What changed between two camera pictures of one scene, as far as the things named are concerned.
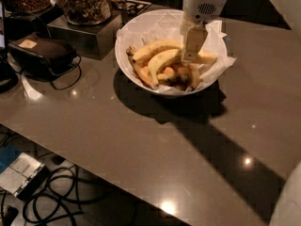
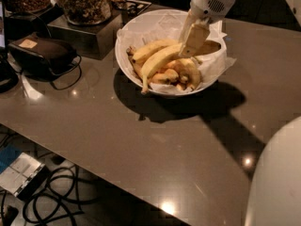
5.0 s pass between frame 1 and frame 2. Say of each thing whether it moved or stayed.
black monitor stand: stayed
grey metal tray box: stayed
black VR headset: stayed
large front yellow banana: moved
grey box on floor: stayed
